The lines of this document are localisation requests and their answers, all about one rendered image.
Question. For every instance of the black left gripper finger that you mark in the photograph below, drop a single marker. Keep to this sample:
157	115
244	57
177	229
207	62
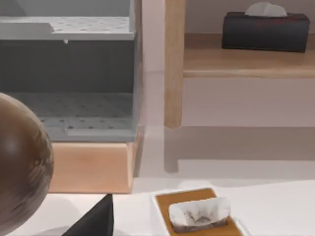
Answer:
102	218

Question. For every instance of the pale wooden drawer front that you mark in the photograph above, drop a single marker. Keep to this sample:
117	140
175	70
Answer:
91	167

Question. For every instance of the white and brown tissue box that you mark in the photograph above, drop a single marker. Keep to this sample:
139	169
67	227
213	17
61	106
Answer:
197	211

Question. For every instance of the grey pierced drawer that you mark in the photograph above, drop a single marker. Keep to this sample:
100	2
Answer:
73	81

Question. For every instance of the wooden open shelf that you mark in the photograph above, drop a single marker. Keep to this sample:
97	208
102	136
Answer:
221	62

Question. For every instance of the black tissue box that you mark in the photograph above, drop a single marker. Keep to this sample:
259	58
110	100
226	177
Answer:
264	33

